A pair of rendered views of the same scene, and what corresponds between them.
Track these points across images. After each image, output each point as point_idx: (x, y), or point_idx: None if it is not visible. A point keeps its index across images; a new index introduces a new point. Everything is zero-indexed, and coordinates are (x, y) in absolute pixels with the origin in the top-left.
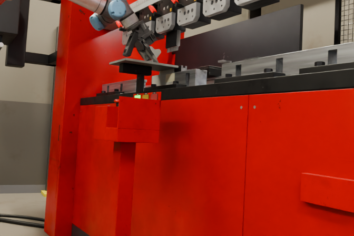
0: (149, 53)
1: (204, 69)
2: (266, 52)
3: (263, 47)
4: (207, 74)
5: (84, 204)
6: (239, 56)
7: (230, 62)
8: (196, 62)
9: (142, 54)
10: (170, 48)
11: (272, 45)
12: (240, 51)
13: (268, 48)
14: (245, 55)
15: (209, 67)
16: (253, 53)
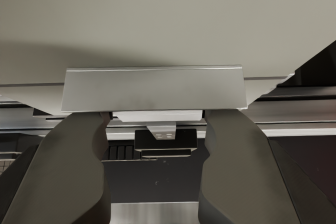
0: (30, 168)
1: (152, 144)
2: (131, 191)
3: (139, 201)
4: (137, 131)
5: None
6: (196, 192)
7: None
8: (335, 193)
9: (239, 184)
10: (163, 221)
11: (118, 202)
12: (196, 200)
13: (127, 198)
14: (182, 192)
15: (141, 152)
16: (161, 192)
